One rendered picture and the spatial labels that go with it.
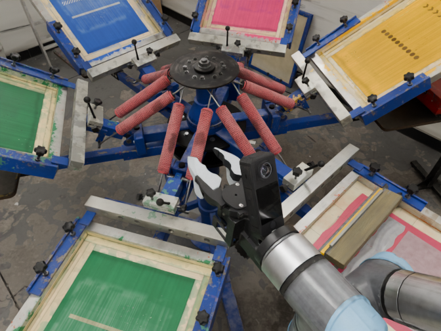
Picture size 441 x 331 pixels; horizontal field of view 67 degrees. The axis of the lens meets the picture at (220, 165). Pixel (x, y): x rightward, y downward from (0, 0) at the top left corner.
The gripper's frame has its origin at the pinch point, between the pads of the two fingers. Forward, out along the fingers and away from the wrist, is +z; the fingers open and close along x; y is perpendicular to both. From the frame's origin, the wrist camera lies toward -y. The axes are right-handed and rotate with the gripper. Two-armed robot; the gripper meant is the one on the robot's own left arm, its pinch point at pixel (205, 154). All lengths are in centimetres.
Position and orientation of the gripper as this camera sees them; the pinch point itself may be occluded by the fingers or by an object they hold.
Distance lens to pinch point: 57.0
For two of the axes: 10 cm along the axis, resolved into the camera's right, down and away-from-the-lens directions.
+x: 8.3, -3.0, 4.7
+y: -1.1, 7.4, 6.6
